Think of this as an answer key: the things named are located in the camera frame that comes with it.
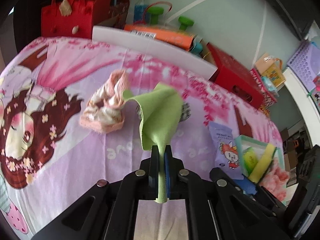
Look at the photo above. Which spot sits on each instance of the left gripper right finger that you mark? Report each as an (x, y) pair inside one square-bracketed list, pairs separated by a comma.
[(197, 194)]

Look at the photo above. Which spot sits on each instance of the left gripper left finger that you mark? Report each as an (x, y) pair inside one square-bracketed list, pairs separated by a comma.
[(107, 210)]

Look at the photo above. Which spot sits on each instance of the green tissue pack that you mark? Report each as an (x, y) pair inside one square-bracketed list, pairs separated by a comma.
[(250, 159)]

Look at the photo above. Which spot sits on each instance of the purple baby wipes pack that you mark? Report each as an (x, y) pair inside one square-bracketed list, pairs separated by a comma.
[(226, 154)]

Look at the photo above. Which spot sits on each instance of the pink satin lace scrunchie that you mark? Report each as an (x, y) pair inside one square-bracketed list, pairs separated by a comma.
[(103, 112)]

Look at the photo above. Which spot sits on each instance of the black white leopard scrunchie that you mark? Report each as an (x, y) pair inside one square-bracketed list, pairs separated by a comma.
[(185, 113)]

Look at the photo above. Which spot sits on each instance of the light green cloth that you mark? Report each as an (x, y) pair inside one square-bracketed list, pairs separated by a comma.
[(160, 112)]

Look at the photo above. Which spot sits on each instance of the green yellow scrub sponge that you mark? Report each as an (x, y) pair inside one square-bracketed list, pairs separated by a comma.
[(263, 164)]

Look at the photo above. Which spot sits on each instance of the pink fluffy scrunchie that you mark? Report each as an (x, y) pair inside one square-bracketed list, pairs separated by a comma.
[(275, 180)]

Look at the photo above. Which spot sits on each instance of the teal rimmed white tray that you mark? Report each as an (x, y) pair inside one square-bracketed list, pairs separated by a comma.
[(243, 142)]

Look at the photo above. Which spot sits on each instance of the pink cartoon bed sheet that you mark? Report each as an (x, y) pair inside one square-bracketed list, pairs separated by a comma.
[(74, 111)]

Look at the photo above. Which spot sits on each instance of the white shelf unit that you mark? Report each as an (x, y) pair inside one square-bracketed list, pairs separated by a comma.
[(305, 104)]

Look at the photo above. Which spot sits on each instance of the red white patterned box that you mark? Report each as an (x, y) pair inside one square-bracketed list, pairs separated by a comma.
[(269, 98)]

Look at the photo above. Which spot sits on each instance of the blue wipes packet on box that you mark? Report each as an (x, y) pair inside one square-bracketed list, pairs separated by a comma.
[(270, 86)]

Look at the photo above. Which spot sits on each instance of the large red gift box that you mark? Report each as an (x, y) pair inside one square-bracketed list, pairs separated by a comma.
[(234, 77)]

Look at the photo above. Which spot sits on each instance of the purple plastic basket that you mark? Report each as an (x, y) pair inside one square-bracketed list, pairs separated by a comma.
[(305, 64)]

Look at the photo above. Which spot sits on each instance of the white foam board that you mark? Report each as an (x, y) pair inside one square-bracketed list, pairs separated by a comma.
[(156, 48)]

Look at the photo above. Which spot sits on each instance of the orange flat box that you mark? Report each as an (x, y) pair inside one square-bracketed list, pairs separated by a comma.
[(174, 37)]

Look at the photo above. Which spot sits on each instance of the red open gift box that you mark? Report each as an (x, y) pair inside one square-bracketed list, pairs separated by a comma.
[(110, 13)]

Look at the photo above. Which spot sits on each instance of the green dumbbell right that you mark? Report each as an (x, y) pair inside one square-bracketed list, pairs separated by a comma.
[(185, 22)]

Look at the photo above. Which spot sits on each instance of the green dumbbell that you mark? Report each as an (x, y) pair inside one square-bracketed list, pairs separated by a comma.
[(154, 12), (185, 22)]

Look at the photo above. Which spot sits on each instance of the red felt handbag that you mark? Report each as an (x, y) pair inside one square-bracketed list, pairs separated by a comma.
[(56, 20)]

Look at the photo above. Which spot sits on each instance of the green dumbbell left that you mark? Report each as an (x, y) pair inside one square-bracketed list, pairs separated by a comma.
[(154, 12)]

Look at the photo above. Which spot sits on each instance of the blue water bottle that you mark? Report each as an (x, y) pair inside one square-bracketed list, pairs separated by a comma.
[(139, 9)]

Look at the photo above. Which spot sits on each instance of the yellow carry box with handle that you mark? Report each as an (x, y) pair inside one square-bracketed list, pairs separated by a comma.
[(271, 67)]

